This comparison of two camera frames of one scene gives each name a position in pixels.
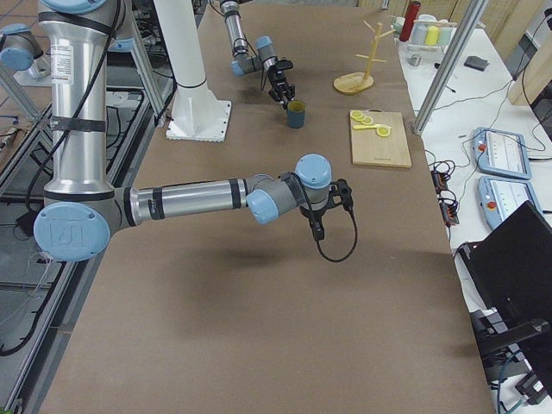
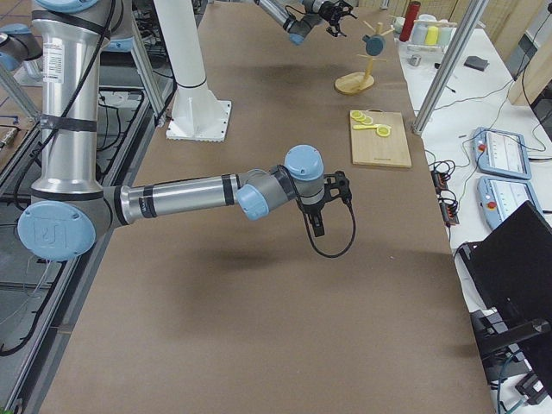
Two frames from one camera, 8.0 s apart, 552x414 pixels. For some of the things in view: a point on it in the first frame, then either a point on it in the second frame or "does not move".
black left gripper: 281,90 -> 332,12
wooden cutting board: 382,143 does not move
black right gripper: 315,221 does not move
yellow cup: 431,35 does not move
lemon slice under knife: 383,131 does not move
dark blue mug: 295,110 -> 374,44
